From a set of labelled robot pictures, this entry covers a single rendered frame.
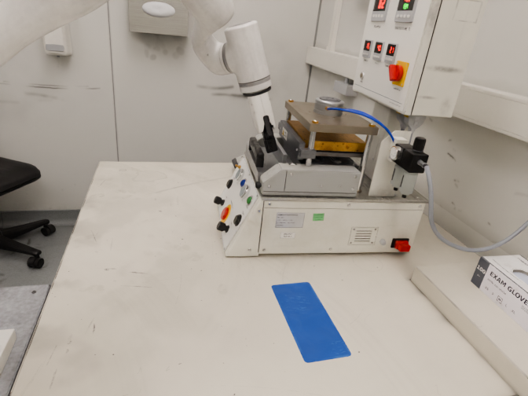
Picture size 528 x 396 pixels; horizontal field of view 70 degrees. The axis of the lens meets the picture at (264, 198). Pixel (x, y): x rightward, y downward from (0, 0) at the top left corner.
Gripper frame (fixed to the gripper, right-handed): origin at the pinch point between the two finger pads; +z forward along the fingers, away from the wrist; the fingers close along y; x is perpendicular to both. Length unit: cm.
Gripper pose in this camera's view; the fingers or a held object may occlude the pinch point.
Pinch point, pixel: (270, 144)
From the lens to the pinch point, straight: 105.6
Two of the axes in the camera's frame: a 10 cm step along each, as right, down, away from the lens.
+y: 1.7, 4.4, -8.8
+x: 9.6, -2.9, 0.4
